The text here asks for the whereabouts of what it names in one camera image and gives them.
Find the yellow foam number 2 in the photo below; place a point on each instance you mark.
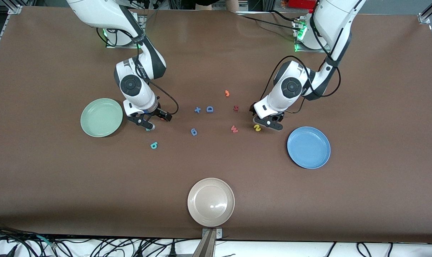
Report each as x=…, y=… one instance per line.
x=257, y=128

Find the teal looped foam letter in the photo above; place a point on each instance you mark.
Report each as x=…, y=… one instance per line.
x=152, y=146

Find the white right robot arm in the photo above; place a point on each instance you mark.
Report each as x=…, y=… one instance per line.
x=144, y=96

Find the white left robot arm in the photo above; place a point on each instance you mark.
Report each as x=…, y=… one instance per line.
x=276, y=101

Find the blue looped foam letter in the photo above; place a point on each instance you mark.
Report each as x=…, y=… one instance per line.
x=193, y=130

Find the red foam letter w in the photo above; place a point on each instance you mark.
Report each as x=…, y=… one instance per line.
x=234, y=129

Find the blue foam letter D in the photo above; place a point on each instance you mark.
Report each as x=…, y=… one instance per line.
x=207, y=109

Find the blue plate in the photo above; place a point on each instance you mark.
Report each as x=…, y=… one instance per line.
x=308, y=147

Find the light green plate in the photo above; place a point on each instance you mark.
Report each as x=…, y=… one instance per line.
x=101, y=117

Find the brown table cover sheet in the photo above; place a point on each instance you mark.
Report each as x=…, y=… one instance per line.
x=208, y=160

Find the beige plate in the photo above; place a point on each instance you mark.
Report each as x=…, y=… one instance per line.
x=210, y=202

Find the tan cylindrical tube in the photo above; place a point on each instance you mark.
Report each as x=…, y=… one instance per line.
x=232, y=4

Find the red box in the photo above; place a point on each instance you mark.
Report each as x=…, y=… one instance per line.
x=301, y=3

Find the black power plug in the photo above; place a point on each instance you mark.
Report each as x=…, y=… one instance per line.
x=172, y=250

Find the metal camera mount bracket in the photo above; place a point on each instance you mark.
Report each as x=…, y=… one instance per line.
x=208, y=246

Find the aluminium frame bar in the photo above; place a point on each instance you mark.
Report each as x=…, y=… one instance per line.
x=14, y=9
x=425, y=17

